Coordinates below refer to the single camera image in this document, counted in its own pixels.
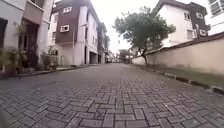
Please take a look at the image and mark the white house with dark roof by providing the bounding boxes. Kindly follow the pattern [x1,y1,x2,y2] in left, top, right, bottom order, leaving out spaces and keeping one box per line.
[153,0,209,49]

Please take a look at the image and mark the brown and white building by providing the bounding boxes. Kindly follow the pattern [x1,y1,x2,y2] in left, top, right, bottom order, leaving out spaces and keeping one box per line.
[48,0,101,67]

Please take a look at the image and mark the black and white kerb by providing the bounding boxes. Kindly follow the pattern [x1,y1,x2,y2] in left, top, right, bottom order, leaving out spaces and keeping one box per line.
[133,63,224,96]

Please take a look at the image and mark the large leafy tree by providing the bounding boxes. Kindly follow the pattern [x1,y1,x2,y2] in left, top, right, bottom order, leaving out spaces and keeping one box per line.
[112,5,177,66]

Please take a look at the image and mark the row of potted plants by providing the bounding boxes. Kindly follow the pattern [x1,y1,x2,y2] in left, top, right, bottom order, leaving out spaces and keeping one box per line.
[0,46,59,75]

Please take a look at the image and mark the long beige boundary wall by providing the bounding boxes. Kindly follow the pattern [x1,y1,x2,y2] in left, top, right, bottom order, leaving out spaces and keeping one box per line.
[131,32,224,76]

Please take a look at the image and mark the raised concrete pavement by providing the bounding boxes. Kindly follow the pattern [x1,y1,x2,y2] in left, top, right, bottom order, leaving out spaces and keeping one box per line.
[0,63,101,80]

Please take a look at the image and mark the dark brown building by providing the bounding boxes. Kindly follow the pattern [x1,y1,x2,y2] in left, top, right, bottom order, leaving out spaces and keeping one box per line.
[96,21,112,64]

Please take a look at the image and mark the white building with balcony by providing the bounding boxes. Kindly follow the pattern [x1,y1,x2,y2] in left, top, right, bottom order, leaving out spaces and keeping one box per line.
[0,0,55,73]

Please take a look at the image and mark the grass strip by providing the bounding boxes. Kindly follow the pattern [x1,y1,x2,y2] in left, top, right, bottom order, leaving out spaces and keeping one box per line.
[139,64,224,89]

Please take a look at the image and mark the small distant tree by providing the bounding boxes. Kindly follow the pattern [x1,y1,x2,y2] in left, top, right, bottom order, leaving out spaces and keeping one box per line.
[116,48,134,64]

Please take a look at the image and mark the grey brick paver road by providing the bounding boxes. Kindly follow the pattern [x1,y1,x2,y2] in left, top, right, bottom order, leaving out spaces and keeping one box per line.
[0,63,224,128]

